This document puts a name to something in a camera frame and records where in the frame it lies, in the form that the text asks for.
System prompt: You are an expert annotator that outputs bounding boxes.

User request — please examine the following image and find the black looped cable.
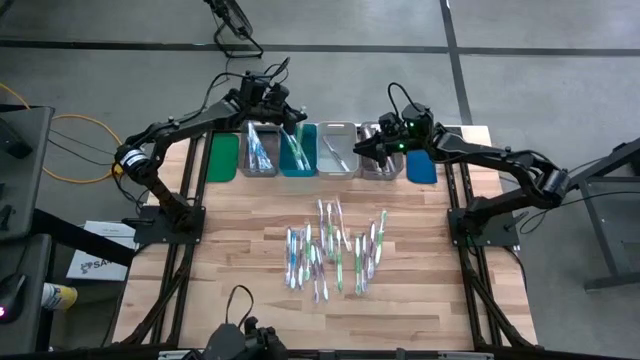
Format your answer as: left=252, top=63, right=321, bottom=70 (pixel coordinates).
left=224, top=284, right=255, bottom=331

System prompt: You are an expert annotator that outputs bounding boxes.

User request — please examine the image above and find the black box on desk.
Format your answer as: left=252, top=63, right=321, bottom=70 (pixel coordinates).
left=0, top=117, right=35, bottom=160

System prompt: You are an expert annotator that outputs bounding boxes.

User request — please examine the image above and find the white and yellow can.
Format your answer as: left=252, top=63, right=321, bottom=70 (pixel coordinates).
left=40, top=282, right=79, bottom=311

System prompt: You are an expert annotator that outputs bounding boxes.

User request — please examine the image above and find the yellow extension cable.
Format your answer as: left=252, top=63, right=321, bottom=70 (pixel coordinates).
left=0, top=82, right=126, bottom=185

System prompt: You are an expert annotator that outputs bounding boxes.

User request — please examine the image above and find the black desk frame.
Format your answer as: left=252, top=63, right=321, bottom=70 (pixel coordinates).
left=574, top=137, right=640, bottom=292

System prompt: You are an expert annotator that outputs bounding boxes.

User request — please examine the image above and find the black floor fan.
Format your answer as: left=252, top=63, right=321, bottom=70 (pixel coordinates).
left=202, top=0, right=265, bottom=60

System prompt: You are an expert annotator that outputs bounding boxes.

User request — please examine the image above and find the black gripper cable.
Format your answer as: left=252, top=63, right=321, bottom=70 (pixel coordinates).
left=387, top=82, right=426, bottom=119
left=197, top=57, right=291, bottom=126

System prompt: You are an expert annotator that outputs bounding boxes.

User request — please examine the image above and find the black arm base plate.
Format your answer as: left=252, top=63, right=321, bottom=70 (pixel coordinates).
left=447, top=207, right=522, bottom=248
left=133, top=205, right=207, bottom=246

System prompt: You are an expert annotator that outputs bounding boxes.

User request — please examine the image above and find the blue toothbrush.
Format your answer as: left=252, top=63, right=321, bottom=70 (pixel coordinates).
left=254, top=144, right=275, bottom=172
left=246, top=122, right=266, bottom=161
left=290, top=229, right=299, bottom=290

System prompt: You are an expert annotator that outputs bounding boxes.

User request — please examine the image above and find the white cardboard box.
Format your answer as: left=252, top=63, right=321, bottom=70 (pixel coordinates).
left=66, top=219, right=138, bottom=283

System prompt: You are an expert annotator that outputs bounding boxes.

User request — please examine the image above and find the teal plastic bin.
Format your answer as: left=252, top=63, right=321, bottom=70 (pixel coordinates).
left=278, top=123, right=319, bottom=178

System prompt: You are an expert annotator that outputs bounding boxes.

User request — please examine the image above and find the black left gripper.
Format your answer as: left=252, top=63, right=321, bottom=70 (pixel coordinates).
left=263, top=97, right=309, bottom=137

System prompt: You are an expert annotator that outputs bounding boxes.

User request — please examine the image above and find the black frame bracket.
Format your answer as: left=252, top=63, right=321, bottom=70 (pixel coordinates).
left=102, top=124, right=540, bottom=360

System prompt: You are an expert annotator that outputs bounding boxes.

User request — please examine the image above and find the black computer mouse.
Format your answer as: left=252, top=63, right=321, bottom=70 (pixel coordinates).
left=0, top=272, right=27, bottom=325

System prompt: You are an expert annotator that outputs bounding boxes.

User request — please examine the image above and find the green plastic lid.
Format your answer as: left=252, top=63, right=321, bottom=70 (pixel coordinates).
left=206, top=132, right=240, bottom=184

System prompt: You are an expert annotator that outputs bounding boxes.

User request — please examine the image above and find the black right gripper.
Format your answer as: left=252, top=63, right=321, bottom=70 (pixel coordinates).
left=353, top=127, right=409, bottom=170

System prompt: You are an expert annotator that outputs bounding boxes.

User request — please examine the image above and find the purple toothbrush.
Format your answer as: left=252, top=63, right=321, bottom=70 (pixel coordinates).
left=284, top=227, right=293, bottom=287
left=297, top=227, right=307, bottom=290
left=317, top=245, right=330, bottom=302
left=322, top=136, right=351, bottom=173
left=360, top=233, right=370, bottom=294
left=316, top=198, right=326, bottom=250
left=367, top=222, right=377, bottom=280
left=310, top=243, right=321, bottom=305

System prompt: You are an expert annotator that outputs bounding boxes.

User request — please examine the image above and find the grey translucent plastic bin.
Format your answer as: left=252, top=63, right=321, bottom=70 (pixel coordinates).
left=358, top=121, right=405, bottom=181
left=238, top=121, right=280, bottom=179

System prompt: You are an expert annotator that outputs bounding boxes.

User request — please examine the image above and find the black diagonal bar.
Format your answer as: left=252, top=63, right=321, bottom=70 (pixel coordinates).
left=29, top=207, right=137, bottom=270

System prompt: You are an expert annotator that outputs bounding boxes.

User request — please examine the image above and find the grey desk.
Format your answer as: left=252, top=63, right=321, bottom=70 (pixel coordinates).
left=0, top=233, right=54, bottom=357
left=0, top=104, right=56, bottom=244

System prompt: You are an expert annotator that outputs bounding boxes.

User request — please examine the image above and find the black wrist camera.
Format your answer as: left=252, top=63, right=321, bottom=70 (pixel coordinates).
left=378, top=112, right=401, bottom=134
left=268, top=82, right=292, bottom=106

